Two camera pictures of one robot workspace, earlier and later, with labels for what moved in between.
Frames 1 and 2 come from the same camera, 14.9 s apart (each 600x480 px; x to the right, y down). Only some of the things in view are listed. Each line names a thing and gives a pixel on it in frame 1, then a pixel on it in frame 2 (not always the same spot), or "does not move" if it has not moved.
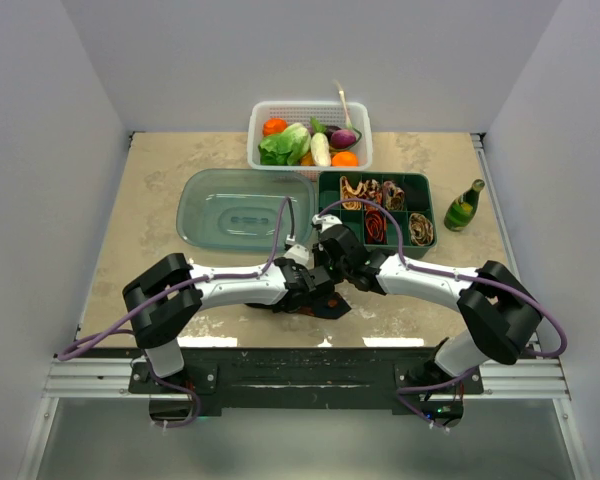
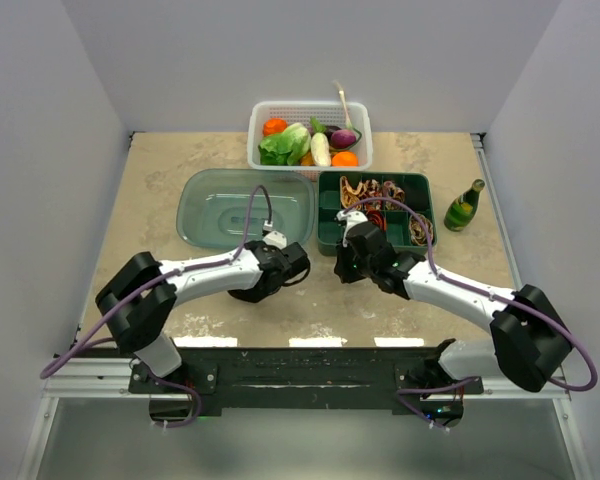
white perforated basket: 329,113 does not move
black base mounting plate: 316,382 does not move
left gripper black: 276,308 to 253,293
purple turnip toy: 343,139 does not move
